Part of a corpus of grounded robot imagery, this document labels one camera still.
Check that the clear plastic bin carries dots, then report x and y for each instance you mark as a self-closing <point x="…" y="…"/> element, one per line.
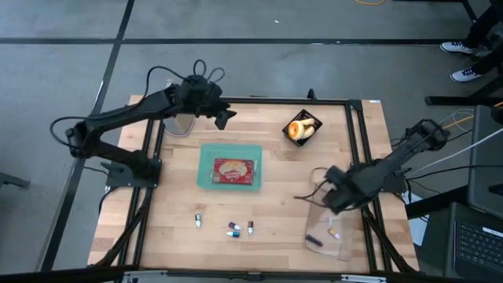
<point x="334" y="251"/>

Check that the metal box grater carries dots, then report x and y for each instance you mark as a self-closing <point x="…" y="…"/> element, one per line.
<point x="178" y="127"/>

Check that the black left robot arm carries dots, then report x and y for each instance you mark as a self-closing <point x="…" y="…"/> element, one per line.
<point x="118" y="114"/>

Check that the black laptop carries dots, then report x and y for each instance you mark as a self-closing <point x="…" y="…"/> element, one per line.
<point x="475" y="247"/>

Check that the teal translucent plastic bin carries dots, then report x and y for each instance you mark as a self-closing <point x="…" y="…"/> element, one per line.
<point x="206" y="173"/>

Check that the plain yellow donut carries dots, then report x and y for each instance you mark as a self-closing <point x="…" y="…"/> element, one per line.
<point x="308" y="122"/>

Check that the grey equipment case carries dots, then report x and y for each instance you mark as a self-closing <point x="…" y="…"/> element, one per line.
<point x="485" y="165"/>

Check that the black clamp mount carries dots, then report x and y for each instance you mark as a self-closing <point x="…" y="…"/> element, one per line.
<point x="311" y="94"/>

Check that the white paper sheet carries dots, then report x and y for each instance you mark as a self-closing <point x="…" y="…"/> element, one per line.
<point x="417" y="232"/>

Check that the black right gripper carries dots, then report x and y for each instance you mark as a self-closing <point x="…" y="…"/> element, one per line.
<point x="351" y="188"/>

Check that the black desk leg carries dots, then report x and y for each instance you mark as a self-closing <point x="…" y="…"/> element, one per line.
<point x="436" y="202"/>
<point x="452" y="100"/>

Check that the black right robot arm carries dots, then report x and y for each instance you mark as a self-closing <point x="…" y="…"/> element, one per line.
<point x="401" y="157"/>

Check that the person's white shoe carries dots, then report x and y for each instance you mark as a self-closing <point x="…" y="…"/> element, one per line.
<point x="456" y="47"/>
<point x="463" y="74"/>

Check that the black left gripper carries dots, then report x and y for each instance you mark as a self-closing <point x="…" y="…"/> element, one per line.
<point x="198" y="98"/>

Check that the person's leg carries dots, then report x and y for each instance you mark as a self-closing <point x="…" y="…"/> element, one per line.
<point x="491" y="59"/>
<point x="485" y="23"/>

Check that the grey dropper bottle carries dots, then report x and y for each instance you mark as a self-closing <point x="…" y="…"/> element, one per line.
<point x="198" y="221"/>

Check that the red snack box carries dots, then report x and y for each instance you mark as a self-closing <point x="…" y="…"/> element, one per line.
<point x="232" y="173"/>

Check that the dark stand foot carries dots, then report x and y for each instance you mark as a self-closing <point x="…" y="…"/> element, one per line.
<point x="12" y="180"/>

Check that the black mesh basket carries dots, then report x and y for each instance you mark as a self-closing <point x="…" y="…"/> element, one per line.
<point x="302" y="114"/>

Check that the dark red dropper bottle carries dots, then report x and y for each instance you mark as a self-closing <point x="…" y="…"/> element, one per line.
<point x="250" y="228"/>

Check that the black table frame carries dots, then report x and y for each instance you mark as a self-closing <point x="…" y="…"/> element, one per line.
<point x="283" y="100"/>

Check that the black camera rail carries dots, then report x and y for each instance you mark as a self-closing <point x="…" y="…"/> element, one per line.
<point x="59" y="275"/>

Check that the large yellow glazed donut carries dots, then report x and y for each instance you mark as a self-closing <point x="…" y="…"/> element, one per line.
<point x="292" y="126"/>

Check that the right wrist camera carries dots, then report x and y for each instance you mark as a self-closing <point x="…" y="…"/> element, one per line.
<point x="335" y="175"/>

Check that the dark teal dropper bottle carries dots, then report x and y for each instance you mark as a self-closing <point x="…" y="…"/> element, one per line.
<point x="233" y="234"/>

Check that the dark purple office item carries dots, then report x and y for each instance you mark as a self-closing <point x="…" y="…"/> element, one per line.
<point x="314" y="240"/>

